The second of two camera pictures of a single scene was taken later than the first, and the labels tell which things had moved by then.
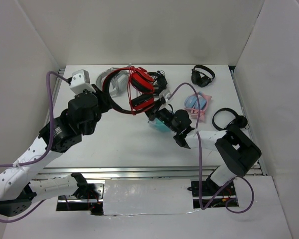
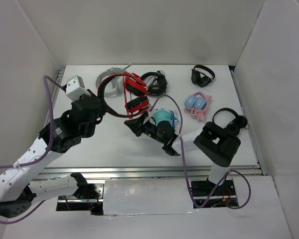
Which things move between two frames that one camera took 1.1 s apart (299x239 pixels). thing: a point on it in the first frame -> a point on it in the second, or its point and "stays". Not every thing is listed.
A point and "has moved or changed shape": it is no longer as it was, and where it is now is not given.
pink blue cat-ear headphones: (191, 104) stays
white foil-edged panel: (148, 196) stays
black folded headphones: (200, 78) stays
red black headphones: (141, 81) has moved or changed shape
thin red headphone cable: (129, 87) -> (124, 75)
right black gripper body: (163, 114) -> (150, 129)
